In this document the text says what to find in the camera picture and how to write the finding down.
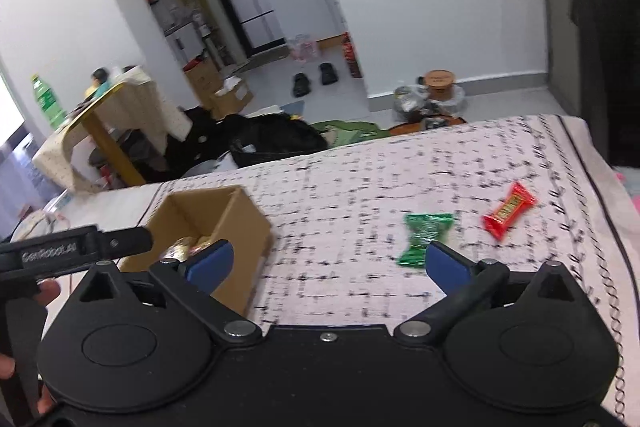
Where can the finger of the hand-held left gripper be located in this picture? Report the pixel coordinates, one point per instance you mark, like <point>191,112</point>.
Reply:
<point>130,241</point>

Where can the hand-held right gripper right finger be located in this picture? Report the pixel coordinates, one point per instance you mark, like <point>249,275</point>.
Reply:
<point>447,265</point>

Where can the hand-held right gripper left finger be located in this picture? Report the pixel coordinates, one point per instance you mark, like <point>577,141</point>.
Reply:
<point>212,260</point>

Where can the green-edged clear cookie packet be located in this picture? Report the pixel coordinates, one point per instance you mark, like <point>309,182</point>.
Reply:
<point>178,250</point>

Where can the dark green snack packet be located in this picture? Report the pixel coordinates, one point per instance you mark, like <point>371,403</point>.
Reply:
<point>425,230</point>

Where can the person's left hand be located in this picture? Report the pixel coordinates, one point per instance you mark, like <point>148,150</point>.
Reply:
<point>50,293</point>

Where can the red candy packet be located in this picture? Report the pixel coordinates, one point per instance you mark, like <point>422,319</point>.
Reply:
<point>510,210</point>

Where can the black clothing heap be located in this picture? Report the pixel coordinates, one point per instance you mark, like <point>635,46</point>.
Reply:
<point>200,132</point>

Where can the table with patterned cloth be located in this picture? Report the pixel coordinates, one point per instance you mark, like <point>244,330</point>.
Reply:
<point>140,107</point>

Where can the black bag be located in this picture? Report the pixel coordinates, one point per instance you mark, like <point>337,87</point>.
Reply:
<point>275,139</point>

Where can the green plastic bottle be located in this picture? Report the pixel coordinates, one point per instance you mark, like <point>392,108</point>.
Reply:
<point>47,102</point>

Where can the small open cardboard box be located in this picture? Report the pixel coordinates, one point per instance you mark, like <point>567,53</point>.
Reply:
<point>232,96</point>

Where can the green cloth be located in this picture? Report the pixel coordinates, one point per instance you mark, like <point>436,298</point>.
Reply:
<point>350,130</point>

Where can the glass jars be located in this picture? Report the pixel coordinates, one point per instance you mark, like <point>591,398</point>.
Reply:
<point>409,101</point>

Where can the tall cardboard box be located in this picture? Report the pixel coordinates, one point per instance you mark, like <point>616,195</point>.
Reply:
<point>202,79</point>

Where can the jar with wooden lid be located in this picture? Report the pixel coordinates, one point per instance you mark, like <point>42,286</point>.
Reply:
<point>440,85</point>

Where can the black shoe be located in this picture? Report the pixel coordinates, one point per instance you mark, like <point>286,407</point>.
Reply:
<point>302,85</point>
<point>328,74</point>

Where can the kitchen cabinet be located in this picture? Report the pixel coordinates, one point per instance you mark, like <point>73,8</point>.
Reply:
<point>185,32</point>

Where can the clear plastic bag pink print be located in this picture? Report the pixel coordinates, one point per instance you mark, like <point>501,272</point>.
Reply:
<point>302,47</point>

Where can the flat cardboard box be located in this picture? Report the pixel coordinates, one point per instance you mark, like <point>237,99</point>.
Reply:
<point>332,42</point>

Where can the black hanging coat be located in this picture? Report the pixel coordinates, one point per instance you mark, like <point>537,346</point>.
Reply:
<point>595,32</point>

